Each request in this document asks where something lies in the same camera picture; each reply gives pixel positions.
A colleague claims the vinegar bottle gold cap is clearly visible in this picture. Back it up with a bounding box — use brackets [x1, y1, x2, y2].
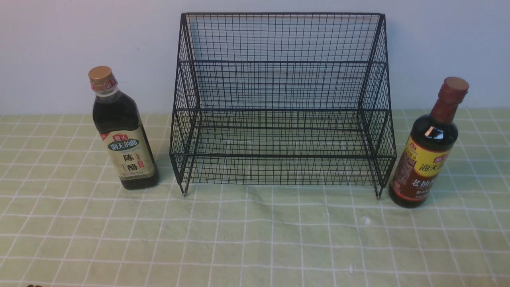
[88, 66, 159, 190]

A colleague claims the soy sauce bottle red cap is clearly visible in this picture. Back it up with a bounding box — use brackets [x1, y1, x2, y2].
[388, 77, 469, 208]

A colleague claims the green checkered tablecloth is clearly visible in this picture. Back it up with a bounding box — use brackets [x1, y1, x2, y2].
[0, 109, 510, 287]

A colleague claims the black wire mesh rack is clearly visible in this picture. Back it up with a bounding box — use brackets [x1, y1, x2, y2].
[169, 12, 397, 199]

